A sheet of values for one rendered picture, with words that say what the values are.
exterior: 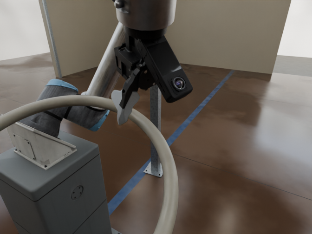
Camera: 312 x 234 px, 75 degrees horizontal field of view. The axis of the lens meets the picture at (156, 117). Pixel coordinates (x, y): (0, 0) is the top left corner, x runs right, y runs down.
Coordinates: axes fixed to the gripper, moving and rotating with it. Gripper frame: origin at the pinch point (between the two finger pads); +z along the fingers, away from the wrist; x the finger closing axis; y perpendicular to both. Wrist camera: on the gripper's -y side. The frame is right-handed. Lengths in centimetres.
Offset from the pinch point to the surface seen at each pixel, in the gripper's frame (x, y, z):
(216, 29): -478, 311, 239
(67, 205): 30, 26, 76
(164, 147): 1.2, -7.4, 4.5
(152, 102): -62, 74, 96
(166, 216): 10.0, -18.6, 4.5
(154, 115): -60, 69, 107
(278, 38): -539, 164, 217
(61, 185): 28, 31, 63
